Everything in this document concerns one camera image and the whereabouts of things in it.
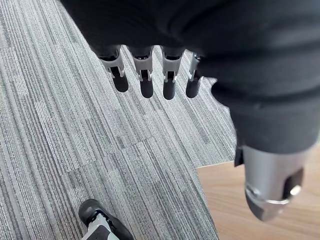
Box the dark robot foot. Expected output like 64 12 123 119
78 198 135 240

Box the silver robot leg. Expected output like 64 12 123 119
80 209 118 240

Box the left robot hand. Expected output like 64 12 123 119
59 0 320 222

